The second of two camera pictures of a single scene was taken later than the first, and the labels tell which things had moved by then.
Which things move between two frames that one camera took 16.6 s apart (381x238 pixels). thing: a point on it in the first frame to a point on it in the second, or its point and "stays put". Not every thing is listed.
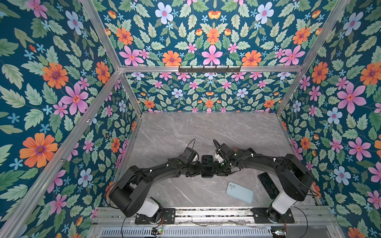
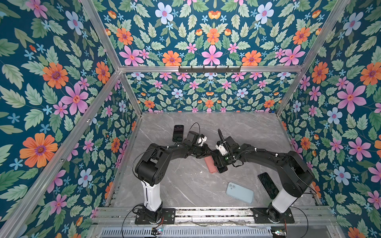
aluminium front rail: [125, 216] stays put
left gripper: [199, 170] to [205, 152]
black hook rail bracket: [209, 70] stays put
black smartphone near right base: [269, 185] stays put
